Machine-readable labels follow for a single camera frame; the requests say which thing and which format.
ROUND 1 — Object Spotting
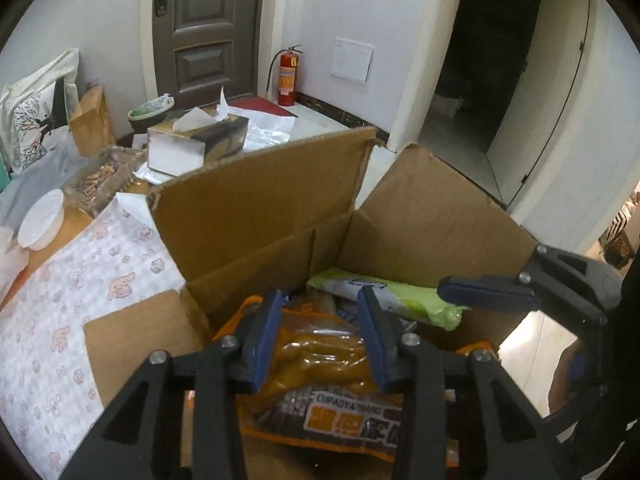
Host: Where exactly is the white wall panel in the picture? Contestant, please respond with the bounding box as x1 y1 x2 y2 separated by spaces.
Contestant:
331 37 375 82

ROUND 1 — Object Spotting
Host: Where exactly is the small brown paper bag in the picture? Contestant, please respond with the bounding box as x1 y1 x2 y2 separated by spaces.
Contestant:
67 84 117 157

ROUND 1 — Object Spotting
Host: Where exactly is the red door mat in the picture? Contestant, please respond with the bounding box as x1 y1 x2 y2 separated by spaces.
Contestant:
229 96 301 120

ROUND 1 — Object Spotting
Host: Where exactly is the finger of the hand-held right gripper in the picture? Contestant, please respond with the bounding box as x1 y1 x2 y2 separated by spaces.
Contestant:
437 244 624 324

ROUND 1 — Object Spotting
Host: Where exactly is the patterned white tablecloth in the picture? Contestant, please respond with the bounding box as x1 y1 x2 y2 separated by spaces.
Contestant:
0 192 188 480

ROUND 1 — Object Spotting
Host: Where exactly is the clear orange snack packet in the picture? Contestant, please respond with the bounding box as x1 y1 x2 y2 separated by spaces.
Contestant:
212 294 461 466

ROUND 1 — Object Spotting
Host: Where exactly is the green wafer packet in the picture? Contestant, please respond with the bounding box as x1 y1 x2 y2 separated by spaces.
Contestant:
306 267 471 331

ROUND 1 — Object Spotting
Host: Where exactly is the white plastic bowl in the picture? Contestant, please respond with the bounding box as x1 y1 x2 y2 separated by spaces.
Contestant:
17 190 66 251

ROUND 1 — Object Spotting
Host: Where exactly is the grey cloth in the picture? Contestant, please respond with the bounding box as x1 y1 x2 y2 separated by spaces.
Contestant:
0 147 76 226

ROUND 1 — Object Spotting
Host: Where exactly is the large cardboard box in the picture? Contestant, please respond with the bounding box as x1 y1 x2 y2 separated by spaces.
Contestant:
82 126 538 480

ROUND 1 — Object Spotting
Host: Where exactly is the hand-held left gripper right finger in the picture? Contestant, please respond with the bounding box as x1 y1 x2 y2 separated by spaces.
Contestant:
356 287 576 480

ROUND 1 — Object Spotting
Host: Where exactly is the green bowl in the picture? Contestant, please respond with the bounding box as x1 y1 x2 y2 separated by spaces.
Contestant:
127 94 176 136

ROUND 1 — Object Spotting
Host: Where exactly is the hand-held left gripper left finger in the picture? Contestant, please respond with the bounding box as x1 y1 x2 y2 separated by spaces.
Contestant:
60 289 285 480

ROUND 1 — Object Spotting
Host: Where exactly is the brown panel door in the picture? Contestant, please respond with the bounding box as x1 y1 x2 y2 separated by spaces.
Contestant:
152 0 266 106

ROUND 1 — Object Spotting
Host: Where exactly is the glass ashtray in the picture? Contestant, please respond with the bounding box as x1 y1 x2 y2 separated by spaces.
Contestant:
62 146 146 218

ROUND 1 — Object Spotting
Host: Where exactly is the red fire extinguisher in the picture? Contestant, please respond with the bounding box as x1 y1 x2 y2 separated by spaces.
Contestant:
267 44 304 107

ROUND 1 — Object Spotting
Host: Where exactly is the white tissue box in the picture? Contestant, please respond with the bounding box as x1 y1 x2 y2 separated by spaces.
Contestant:
146 87 249 177

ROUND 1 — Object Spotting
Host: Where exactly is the tree print tote bag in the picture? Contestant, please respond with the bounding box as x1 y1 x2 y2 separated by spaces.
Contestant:
0 49 81 173

